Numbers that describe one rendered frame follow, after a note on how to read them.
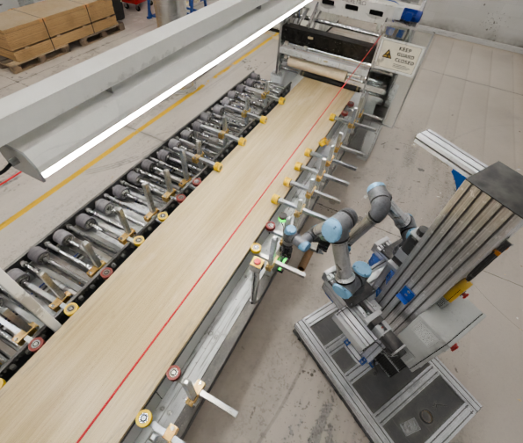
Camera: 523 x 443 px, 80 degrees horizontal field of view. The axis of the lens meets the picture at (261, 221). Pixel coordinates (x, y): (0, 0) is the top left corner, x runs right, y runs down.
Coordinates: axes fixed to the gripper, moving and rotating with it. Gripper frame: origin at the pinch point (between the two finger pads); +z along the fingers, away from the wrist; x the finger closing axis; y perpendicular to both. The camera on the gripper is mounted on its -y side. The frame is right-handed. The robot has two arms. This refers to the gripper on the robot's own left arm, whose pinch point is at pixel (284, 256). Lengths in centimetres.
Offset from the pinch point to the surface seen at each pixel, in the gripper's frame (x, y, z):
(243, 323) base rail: -23, 44, 24
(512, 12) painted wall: 479, -786, 18
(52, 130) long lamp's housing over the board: -68, 73, -144
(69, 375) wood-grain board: -112, 97, 4
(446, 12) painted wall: 352, -833, 44
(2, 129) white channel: -70, 82, -150
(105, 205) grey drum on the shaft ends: -152, -31, 9
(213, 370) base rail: -37, 78, 24
